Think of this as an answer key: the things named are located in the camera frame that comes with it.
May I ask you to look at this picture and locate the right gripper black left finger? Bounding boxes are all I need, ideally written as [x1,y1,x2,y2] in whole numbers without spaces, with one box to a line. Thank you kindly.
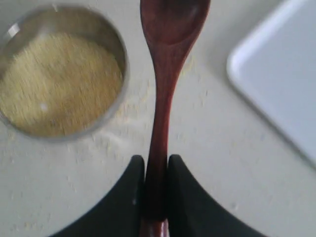
[53,155,145,237]

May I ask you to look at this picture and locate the yellow millet grains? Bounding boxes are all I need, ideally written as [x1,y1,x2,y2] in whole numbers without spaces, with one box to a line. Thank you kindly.
[0,33,123,137]

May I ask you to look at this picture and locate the dark red wooden spoon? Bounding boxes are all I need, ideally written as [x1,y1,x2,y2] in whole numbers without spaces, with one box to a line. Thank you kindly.
[140,0,210,237]

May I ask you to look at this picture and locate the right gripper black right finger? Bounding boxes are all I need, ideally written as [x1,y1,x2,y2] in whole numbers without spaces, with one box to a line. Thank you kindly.
[167,155,263,237]

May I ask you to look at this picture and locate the white plastic tray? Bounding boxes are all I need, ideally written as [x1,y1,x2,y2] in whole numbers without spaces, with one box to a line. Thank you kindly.
[227,0,316,162]

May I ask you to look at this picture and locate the steel bowl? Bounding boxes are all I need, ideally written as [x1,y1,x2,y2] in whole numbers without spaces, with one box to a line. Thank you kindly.
[0,3,129,142]

